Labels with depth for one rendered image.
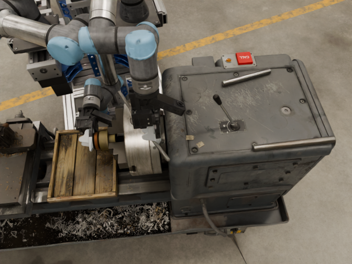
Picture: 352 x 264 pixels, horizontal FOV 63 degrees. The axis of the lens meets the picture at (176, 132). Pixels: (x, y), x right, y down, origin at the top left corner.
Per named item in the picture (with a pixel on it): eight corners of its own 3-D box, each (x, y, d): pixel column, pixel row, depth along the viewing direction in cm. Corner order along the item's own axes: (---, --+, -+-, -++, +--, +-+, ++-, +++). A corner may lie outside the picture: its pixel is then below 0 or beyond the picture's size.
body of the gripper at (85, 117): (79, 136, 124) (81, 114, 130) (99, 135, 124) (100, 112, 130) (74, 128, 118) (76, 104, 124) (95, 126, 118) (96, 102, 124)
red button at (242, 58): (249, 54, 120) (250, 51, 118) (252, 65, 117) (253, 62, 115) (234, 55, 119) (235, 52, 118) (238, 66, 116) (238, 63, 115)
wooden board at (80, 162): (118, 129, 147) (116, 125, 143) (117, 197, 129) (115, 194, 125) (59, 134, 146) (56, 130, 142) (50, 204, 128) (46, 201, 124)
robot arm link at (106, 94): (114, 102, 148) (110, 89, 138) (102, 119, 143) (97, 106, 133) (102, 97, 150) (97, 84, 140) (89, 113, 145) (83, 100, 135)
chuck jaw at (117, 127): (136, 128, 121) (132, 101, 117) (135, 132, 116) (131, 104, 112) (110, 130, 120) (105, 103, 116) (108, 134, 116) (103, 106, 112)
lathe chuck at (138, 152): (151, 120, 141) (145, 83, 112) (155, 182, 128) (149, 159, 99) (133, 121, 140) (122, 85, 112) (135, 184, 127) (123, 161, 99)
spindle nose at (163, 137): (165, 123, 134) (163, 100, 115) (168, 166, 125) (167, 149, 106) (158, 124, 134) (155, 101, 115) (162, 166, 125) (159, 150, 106)
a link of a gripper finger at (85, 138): (78, 151, 116) (80, 132, 121) (93, 150, 116) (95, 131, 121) (76, 148, 114) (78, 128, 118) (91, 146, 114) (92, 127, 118)
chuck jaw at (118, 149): (135, 139, 116) (135, 164, 108) (137, 146, 119) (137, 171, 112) (108, 142, 115) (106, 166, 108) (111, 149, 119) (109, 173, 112)
